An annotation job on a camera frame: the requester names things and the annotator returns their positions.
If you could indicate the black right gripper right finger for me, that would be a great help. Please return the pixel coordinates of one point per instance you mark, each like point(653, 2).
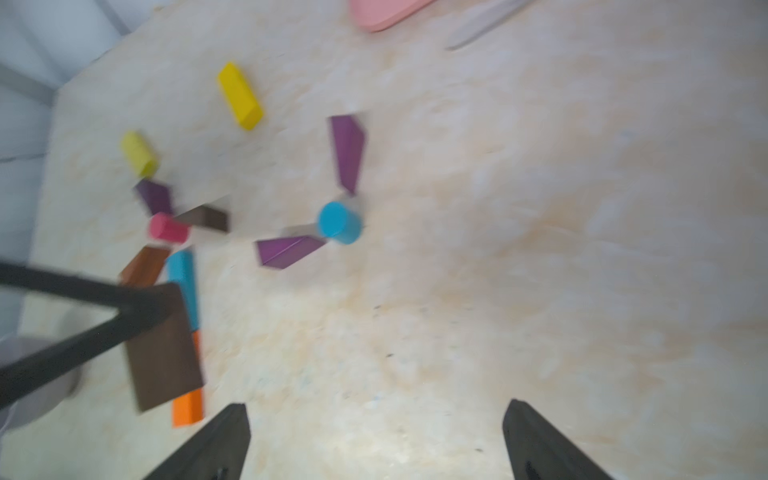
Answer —
point(538, 450)

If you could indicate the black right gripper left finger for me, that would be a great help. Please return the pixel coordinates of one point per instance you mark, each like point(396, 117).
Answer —
point(216, 451)

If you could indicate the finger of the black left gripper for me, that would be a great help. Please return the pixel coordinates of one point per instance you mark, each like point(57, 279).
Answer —
point(78, 288)
point(83, 347)

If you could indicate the orange rectangular block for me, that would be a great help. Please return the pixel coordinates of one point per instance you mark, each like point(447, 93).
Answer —
point(188, 409)

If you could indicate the dark brown triangular block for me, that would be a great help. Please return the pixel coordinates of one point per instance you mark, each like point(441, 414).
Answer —
point(162, 357)

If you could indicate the reddish brown wooden wedge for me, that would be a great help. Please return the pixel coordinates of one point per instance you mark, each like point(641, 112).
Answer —
point(145, 268)

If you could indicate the pink cylinder block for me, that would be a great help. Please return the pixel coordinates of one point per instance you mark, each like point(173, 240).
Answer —
point(164, 227)

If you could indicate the purple triangular block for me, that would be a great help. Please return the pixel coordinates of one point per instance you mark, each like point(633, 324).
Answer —
point(280, 253)
point(155, 196)

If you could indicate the teal rectangular block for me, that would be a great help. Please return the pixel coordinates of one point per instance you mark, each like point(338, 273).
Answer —
point(181, 270)

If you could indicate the long yellow block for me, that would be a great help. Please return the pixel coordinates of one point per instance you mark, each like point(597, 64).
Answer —
point(139, 154)

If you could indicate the dark brown rectangular block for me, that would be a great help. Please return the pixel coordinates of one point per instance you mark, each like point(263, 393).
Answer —
point(206, 216)

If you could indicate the teal cylinder block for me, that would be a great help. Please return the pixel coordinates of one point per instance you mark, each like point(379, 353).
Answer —
point(339, 223)

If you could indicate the yellow rectangular block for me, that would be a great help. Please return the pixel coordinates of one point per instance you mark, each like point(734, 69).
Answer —
point(245, 107)

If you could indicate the purple rectangular block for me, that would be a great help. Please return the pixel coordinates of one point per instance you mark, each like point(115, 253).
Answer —
point(349, 140)

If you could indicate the lilac ceramic bowl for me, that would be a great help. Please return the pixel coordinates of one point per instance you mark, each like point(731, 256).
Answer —
point(42, 387)

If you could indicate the pink plastic tray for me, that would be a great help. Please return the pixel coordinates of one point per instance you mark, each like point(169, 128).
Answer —
point(379, 15)

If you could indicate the silver metal fork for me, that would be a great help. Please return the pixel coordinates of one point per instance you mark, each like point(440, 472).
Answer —
point(484, 23)

